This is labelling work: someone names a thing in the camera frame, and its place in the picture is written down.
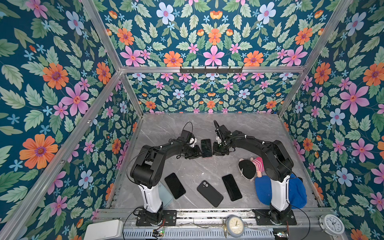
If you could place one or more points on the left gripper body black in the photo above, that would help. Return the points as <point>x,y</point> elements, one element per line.
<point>192,152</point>

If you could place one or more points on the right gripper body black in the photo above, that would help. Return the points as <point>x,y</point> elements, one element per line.
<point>219,149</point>

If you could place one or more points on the black phone pink edge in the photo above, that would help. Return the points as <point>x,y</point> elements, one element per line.
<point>206,148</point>

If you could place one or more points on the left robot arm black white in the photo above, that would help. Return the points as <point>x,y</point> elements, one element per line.
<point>148,168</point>

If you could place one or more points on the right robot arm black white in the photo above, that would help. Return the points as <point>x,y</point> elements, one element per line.
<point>277,162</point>

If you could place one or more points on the black phone lower right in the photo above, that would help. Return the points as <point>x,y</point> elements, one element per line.
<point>232,187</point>

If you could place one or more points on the black phone lower left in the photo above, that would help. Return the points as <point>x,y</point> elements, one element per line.
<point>175,186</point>

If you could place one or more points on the light blue phone case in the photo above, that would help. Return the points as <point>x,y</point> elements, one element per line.
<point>165,195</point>

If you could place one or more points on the round beige clock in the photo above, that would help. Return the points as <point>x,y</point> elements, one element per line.
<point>235,226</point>

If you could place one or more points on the blue cloth hat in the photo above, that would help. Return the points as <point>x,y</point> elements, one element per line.
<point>297,191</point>

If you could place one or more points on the white box device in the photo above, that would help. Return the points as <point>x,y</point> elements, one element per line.
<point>107,230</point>

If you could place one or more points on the white alarm clock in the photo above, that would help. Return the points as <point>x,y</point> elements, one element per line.
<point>331,225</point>

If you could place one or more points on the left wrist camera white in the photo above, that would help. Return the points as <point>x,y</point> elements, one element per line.
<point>192,142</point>

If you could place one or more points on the black phone case camera cutout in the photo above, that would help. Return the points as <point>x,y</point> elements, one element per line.
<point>210,193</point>

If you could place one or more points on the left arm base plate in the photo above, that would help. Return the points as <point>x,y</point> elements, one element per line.
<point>162,218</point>

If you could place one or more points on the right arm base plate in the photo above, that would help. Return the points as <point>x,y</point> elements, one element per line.
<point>275,218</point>

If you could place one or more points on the black hook rail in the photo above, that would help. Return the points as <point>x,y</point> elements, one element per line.
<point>210,70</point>

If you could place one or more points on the aluminium front rail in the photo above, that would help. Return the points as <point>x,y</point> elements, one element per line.
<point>212,214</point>

